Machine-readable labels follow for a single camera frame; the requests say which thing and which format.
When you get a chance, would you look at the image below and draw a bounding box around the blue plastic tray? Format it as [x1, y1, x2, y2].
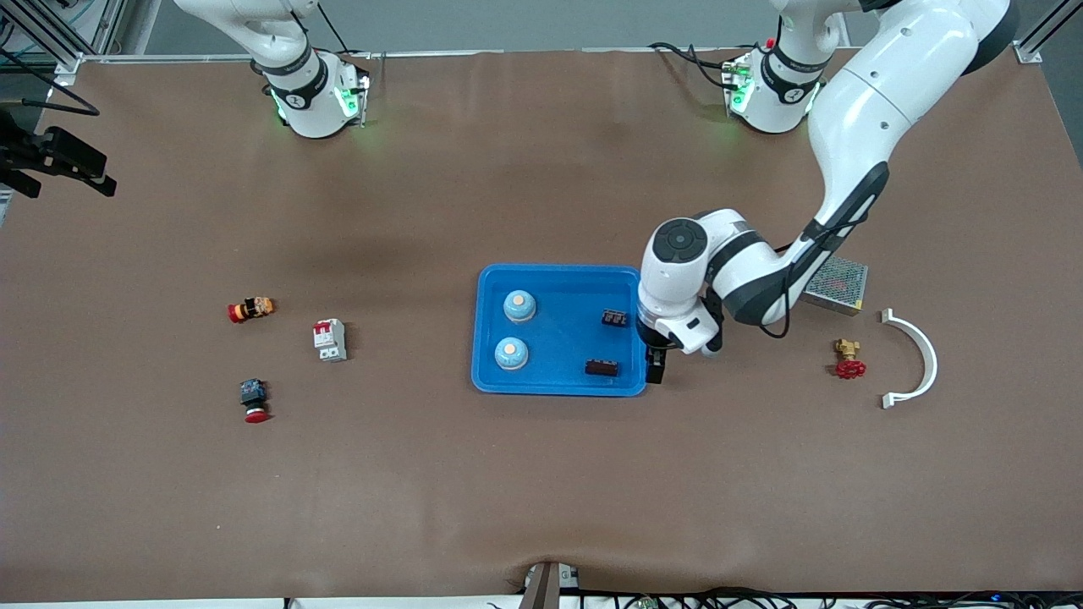
[471, 264, 649, 398]

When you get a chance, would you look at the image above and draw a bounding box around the brown table mat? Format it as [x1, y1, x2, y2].
[0, 47, 1083, 603]

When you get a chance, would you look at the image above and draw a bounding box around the brass valve red handwheel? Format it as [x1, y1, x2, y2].
[833, 338, 867, 381]

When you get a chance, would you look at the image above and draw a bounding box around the metal mesh power supply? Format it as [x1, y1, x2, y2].
[802, 256, 870, 317]

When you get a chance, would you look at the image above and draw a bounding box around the orange red push button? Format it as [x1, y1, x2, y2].
[228, 296, 277, 325]

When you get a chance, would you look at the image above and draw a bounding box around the blue red emergency stop button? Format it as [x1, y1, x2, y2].
[239, 379, 272, 424]

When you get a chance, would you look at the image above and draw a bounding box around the white red circuit breaker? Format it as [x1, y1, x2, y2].
[312, 318, 349, 364]

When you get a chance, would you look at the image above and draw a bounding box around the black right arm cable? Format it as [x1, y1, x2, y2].
[0, 49, 101, 117]

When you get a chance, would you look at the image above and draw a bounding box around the aluminium frame profile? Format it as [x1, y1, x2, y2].
[0, 0, 128, 85]
[1015, 0, 1083, 64]

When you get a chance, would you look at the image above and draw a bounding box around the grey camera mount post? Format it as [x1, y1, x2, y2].
[518, 560, 583, 609]

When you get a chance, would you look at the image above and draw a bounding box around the white curved plastic bracket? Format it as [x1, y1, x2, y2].
[880, 308, 939, 409]

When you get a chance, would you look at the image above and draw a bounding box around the black base cable bundle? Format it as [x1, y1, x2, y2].
[648, 41, 745, 90]

